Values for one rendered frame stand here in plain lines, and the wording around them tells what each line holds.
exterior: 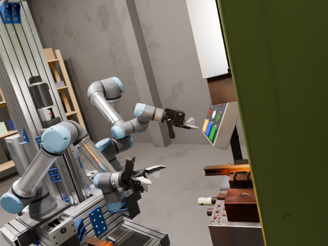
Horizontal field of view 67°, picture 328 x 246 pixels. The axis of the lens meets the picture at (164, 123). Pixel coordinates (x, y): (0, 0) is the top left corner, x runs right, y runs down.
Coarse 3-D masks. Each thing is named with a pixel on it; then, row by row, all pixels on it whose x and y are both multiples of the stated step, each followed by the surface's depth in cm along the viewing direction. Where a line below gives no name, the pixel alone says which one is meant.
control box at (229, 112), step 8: (216, 104) 149; (224, 104) 134; (232, 104) 130; (208, 112) 162; (216, 112) 145; (224, 112) 131; (232, 112) 131; (208, 120) 157; (216, 120) 140; (224, 120) 131; (232, 120) 132; (224, 128) 132; (232, 128) 133; (216, 136) 133; (224, 136) 133; (216, 144) 134; (224, 144) 134
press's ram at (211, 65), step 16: (192, 0) 70; (208, 0) 69; (192, 16) 72; (208, 16) 70; (192, 32) 73; (208, 32) 71; (208, 48) 73; (224, 48) 71; (208, 64) 74; (224, 64) 72
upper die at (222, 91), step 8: (208, 80) 80; (216, 80) 79; (224, 80) 78; (232, 80) 78; (216, 88) 80; (224, 88) 79; (232, 88) 78; (216, 96) 81; (224, 96) 80; (232, 96) 79
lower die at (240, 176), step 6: (234, 162) 102; (240, 162) 100; (246, 162) 99; (240, 174) 90; (228, 180) 88; (240, 180) 86; (246, 180) 86; (240, 186) 87; (246, 186) 86; (252, 186) 85
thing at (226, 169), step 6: (204, 168) 98; (210, 168) 96; (216, 168) 95; (222, 168) 94; (228, 168) 93; (234, 168) 93; (240, 168) 92; (246, 168) 91; (210, 174) 97; (216, 174) 96; (222, 174) 95; (228, 174) 93
